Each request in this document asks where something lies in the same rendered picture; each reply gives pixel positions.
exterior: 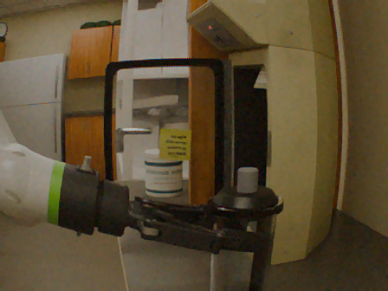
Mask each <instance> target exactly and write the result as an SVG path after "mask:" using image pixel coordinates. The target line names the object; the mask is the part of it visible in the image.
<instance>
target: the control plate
mask: <svg viewBox="0 0 388 291"><path fill-rule="evenodd" d="M212 24H215V26H216V27H214V26H213V25H212ZM209 26H210V27H211V29H210V27H209ZM196 27H197V28H198V29H200V31H201V32H203V34H204V35H205V36H207V37H208V38H209V39H210V40H212V41H213V40H215V38H216V36H218V37H220V38H221V37H222V38H224V36H229V37H230V38H228V37H227V38H226V39H225V38H224V39H222V40H223V41H224V42H221V41H219V40H218V39H217V38H216V39H217V40H218V41H219V42H214V41H213V42H214V43H215V44H216V45H217V46H218V47H219V48H223V47H226V46H227V47H228V46H231V45H234V44H235V45H237V44H238V43H240V42H238V41H237V40H236V38H235V37H234V36H233V35H232V34H231V33H229V32H228V30H227V29H225V28H224V27H223V26H221V25H220V24H219V23H218V22H217V21H216V20H215V19H214V18H213V17H211V18H210V19H207V20H206V21H204V22H202V23H200V24H198V26H196Z"/></svg>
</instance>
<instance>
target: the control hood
mask: <svg viewBox="0 0 388 291"><path fill-rule="evenodd" d="M211 17H213V18H214V19H215V20H216V21H217V22H218V23H219V24H220V25H221V26H223V27H224V28H225V29H227V30H228V32H229V33H231V34H232V35H233V36H234V37H235V38H236V40H237V41H238V42H240V43H238V44H237V45H235V44H234V45H231V46H228V47H227V46H226V47H223V48H219V47H218V46H217V45H216V44H215V43H214V42H213V41H212V40H210V39H209V38H208V37H207V36H205V35H204V34H203V32H201V31H200V29H198V28H197V27H196V26H198V24H200V23H202V22H204V21H206V20H207V19H210V18H211ZM185 20H186V21H187V22H188V23H189V24H190V26H192V27H193V28H194V29H196V30H197V31H198V32H200V34H201V35H202V36H203V37H204V38H205V39H207V40H208V41H209V42H210V43H212V44H213V45H214V46H215V48H216V49H218V50H220V51H234V50H237V49H239V50H240V49H249V48H252V47H254V48H255V47H258V46H260V47H261V46H263V45H267V44H268V34H267V28H268V27H267V20H266V12H265V5H264V4H263V3H258V2H249V1H245V0H210V1H209V2H207V3H204V5H202V6H201V7H200V8H198V9H197V10H195V11H193V12H192V13H191V14H189V15H188V16H187V17H186V18H185Z"/></svg>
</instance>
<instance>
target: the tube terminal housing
mask: <svg viewBox="0 0 388 291"><path fill-rule="evenodd" d="M245 1H249V2H258V3H263V4H264V5H265V12H266V20H267V27H268V28H267V34H268V44H267V45H263V46H261V47H260V46H258V47H255V48H254V47H252V48H243V49H240V50H239V49H237V50H234V51H229V61H230V60H231V63H232V82H231V83H232V117H233V91H234V85H233V69H234V68H247V69H262V66H265V70H266V73H267V80H266V83H267V99H268V130H269V131H271V155H270V168H269V167H268V166H267V175H266V187H268V188H269V189H270V188H271V189H272V190H273V191H274V192H275V195H278V196H280V197H282V199H284V206H283V211H282V212H281V213H280V214H279V215H277V220H276V230H275V239H274V247H273V255H272V257H271V265H275V264H281V263H284V262H292V261H297V260H300V259H304V258H305V257H306V256H307V255H309V253H310V252H311V251H312V250H314V249H315V248H316V247H317V246H318V244H320V243H321V242H322V240H323V239H324V238H325V237H326V236H327V235H328V234H329V227H330V225H331V217H332V209H333V195H334V192H335V177H336V171H337V160H338V127H339V120H338V111H339V108H338V88H337V73H336V66H335V63H336V61H335V54H334V44H333V30H332V24H331V17H330V11H329V3H328V0H245ZM271 265H270V266H271Z"/></svg>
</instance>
